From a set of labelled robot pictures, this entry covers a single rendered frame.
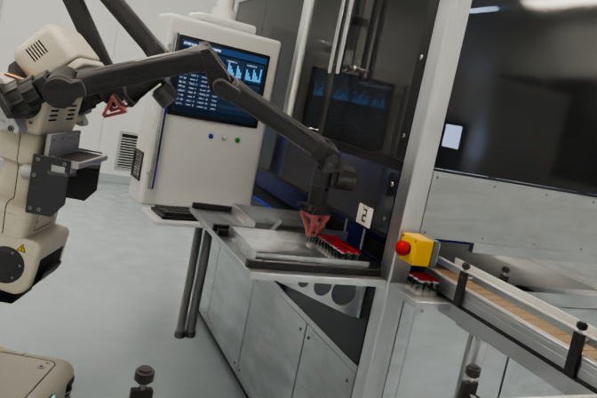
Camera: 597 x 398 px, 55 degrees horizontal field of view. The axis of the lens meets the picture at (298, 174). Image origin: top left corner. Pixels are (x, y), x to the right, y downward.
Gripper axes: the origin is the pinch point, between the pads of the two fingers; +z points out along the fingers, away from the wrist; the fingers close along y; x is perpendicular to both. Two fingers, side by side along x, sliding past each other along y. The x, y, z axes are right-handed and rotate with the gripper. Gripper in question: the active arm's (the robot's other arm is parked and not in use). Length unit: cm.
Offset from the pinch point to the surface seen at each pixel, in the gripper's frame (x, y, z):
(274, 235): 12.2, -4.3, 4.1
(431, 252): -34.4, 12.2, -5.1
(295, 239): 10.4, 2.8, 4.7
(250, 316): 66, 31, 56
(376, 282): -22.2, 7.3, 7.3
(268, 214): 42.6, 14.4, 4.9
